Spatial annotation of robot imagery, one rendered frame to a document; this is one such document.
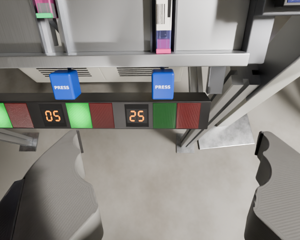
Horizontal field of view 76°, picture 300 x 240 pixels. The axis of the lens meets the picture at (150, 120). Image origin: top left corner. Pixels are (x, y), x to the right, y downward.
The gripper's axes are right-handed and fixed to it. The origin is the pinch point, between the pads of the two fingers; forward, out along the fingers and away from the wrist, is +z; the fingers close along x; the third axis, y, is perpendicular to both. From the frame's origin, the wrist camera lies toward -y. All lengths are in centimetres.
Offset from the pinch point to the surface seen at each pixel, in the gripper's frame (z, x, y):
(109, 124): 10.8, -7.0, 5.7
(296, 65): 30.5, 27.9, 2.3
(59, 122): 10.8, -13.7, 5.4
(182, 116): 10.8, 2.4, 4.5
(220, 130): 67, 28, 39
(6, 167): 55, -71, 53
